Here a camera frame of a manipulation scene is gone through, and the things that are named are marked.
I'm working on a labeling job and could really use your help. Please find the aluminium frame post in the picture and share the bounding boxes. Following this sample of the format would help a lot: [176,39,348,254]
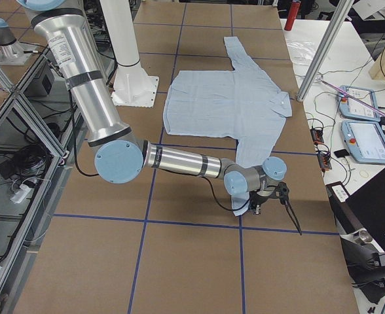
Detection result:
[297,0,354,101]

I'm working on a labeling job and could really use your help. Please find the black monitor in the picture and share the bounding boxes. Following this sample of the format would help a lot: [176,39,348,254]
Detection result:
[326,168,385,304]

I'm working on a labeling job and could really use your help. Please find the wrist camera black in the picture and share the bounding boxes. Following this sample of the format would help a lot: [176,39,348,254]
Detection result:
[276,182,290,206]

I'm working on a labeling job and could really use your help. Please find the light blue button shirt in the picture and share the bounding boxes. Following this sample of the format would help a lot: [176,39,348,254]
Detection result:
[162,35,293,217]

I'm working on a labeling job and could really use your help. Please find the far blue teach pendant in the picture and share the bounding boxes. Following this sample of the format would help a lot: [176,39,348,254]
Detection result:
[337,85,380,122]

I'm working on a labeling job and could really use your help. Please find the grey electronics box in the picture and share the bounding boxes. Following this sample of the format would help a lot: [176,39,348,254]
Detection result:
[24,63,54,97]

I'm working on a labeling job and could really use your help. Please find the near blue teach pendant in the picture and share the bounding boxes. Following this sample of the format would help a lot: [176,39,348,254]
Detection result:
[341,120,385,165]

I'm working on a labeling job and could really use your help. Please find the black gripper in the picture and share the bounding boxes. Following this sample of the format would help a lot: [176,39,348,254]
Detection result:
[249,191,277,209]

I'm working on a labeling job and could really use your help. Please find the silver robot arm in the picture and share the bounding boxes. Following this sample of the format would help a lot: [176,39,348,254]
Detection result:
[22,1,291,215]
[0,18,39,65]

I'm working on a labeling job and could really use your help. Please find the red bottle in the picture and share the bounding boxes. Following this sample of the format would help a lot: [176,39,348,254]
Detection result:
[284,0,301,31]

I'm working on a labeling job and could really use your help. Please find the white power strip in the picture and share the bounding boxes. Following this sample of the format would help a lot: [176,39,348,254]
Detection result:
[10,183,31,203]

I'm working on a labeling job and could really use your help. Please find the clear plastic bag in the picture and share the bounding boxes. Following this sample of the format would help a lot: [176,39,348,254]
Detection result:
[286,39,317,66]

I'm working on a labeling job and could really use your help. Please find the blue teach pendant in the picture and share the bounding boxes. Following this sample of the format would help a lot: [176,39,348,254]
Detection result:
[337,85,380,122]
[341,120,385,165]

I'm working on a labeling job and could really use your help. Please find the white camera pillar with base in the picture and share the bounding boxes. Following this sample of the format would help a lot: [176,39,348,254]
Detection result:
[100,0,159,107]

